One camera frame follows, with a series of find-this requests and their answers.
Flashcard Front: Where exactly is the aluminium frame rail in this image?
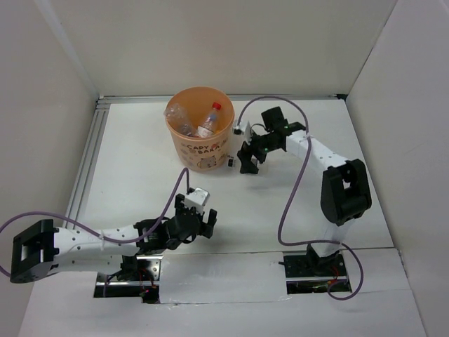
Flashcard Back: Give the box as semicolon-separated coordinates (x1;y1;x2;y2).
97;93;348;105
65;99;110;223

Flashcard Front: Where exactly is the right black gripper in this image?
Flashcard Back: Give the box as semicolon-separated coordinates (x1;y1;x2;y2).
238;127;281;174

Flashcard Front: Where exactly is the aluminium frame rail back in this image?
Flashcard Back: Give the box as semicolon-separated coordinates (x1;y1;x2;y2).
97;93;348;105

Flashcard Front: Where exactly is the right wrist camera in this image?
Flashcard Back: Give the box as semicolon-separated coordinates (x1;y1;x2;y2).
232;120;252;144

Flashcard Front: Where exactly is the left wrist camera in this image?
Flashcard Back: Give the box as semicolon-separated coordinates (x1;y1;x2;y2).
184;187;210;213

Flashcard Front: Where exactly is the clear crushed bottle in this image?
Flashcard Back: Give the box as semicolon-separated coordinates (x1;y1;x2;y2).
163;103;192;136

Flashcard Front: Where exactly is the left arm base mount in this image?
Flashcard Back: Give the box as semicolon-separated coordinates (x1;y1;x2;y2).
93;255;163;304

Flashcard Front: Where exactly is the clear bottle black label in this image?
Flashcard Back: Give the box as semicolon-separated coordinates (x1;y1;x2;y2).
226;155;239;169

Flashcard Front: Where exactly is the water bottle red label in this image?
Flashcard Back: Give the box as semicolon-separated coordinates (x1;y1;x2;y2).
196;103;222;138

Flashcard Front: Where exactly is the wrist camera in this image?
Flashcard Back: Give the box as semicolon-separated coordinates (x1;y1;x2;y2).
184;187;210;213
232;120;252;144

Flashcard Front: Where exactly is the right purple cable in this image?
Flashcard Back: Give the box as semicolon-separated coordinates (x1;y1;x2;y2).
238;95;364;301

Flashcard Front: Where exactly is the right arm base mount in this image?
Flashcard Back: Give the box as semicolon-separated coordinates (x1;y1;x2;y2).
278;245;351;295

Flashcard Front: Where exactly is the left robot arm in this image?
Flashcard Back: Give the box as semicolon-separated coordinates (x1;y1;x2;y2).
9;189;217;284

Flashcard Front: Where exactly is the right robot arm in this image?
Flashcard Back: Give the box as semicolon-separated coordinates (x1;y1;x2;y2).
233;107;372;275

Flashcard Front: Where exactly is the aluminium frame rail left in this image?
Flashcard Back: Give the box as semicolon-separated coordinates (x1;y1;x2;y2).
65;99;110;223

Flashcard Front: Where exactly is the orange plastic capybara bin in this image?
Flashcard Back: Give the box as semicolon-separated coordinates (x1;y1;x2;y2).
164;86;234;172

